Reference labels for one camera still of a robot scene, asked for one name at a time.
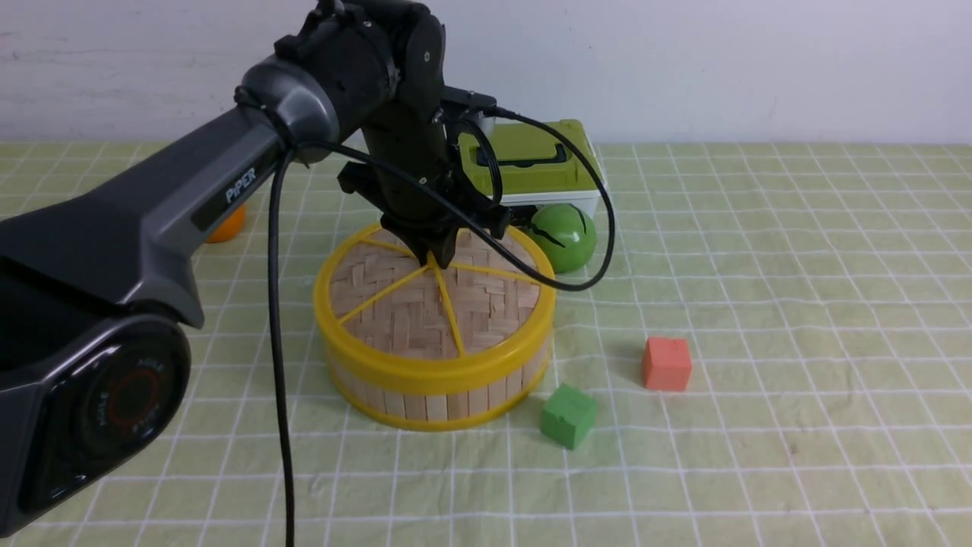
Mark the green checkered tablecloth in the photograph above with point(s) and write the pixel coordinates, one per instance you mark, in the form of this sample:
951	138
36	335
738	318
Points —
825	293

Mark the yellow woven steamer lid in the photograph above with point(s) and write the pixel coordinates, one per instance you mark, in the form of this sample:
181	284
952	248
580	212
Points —
416	329

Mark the orange object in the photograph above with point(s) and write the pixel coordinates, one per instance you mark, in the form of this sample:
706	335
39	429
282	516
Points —
230	228

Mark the green white box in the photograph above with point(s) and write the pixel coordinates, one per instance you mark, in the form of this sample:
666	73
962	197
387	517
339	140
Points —
536	169

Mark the green ball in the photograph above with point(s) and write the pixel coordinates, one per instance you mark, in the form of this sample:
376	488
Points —
566	234

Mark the red cube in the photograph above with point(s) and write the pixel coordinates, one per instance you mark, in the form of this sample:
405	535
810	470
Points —
666	364

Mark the green cube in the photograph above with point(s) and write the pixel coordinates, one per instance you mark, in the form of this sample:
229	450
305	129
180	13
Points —
568	416

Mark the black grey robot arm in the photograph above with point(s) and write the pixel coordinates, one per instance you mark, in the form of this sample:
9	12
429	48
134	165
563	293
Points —
96	290

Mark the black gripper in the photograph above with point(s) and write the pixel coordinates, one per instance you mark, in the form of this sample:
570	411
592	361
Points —
412	173

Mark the wooden steamer basket yellow rims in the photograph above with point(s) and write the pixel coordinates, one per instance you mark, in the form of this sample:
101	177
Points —
479	398

